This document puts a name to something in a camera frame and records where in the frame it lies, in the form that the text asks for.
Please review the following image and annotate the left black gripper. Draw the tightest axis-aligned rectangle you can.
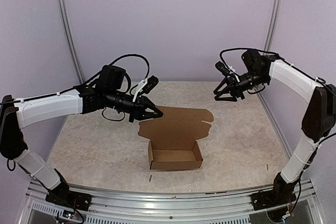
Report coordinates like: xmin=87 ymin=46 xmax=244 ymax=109
xmin=106 ymin=88 xmax=163 ymax=122

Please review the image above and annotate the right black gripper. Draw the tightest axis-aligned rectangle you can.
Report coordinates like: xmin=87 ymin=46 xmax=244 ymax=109
xmin=214 ymin=69 xmax=268 ymax=101

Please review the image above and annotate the brown cardboard box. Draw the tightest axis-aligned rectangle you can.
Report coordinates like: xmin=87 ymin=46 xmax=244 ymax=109
xmin=138 ymin=106 xmax=214 ymax=171

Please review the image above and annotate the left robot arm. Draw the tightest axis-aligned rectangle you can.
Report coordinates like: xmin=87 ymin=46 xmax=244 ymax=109
xmin=1 ymin=65 xmax=163 ymax=206

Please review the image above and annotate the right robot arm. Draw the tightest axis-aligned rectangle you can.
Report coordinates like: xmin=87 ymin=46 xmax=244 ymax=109
xmin=213 ymin=48 xmax=335 ymax=205

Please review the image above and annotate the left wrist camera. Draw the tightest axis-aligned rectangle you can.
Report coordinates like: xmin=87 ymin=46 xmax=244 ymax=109
xmin=130 ymin=76 xmax=159 ymax=102

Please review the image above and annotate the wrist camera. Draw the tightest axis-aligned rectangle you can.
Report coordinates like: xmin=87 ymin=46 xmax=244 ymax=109
xmin=215 ymin=61 xmax=240 ymax=82
xmin=130 ymin=76 xmax=159 ymax=102

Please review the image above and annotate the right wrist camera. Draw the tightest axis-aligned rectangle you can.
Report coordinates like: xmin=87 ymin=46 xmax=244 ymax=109
xmin=215 ymin=61 xmax=240 ymax=82

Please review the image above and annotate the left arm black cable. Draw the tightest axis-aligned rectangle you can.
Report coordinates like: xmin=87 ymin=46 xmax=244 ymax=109
xmin=0 ymin=54 xmax=152 ymax=122

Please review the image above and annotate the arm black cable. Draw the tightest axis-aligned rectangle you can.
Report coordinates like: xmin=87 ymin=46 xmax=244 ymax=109
xmin=0 ymin=54 xmax=152 ymax=122
xmin=219 ymin=47 xmax=336 ymax=141

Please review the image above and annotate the right aluminium frame post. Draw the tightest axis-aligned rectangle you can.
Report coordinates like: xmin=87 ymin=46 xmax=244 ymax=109
xmin=264 ymin=0 xmax=281 ymax=51

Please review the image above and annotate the aluminium frame post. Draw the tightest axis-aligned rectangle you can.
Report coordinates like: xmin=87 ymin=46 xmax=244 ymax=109
xmin=264 ymin=0 xmax=281 ymax=51
xmin=57 ymin=0 xmax=85 ymax=84

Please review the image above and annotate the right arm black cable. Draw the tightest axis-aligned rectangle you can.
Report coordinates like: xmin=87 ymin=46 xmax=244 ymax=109
xmin=219 ymin=47 xmax=336 ymax=141

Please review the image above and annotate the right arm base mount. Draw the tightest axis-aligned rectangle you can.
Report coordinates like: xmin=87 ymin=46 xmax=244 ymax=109
xmin=250 ymin=190 xmax=296 ymax=210

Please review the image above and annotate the front aluminium rail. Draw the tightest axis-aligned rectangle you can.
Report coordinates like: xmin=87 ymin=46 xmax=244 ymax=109
xmin=15 ymin=180 xmax=326 ymax=223

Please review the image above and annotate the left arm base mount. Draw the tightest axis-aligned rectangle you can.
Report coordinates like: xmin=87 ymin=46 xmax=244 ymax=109
xmin=46 ymin=191 xmax=92 ymax=211

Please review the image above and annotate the left aluminium frame post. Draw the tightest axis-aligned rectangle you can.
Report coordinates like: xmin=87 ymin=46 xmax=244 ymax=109
xmin=57 ymin=0 xmax=85 ymax=84

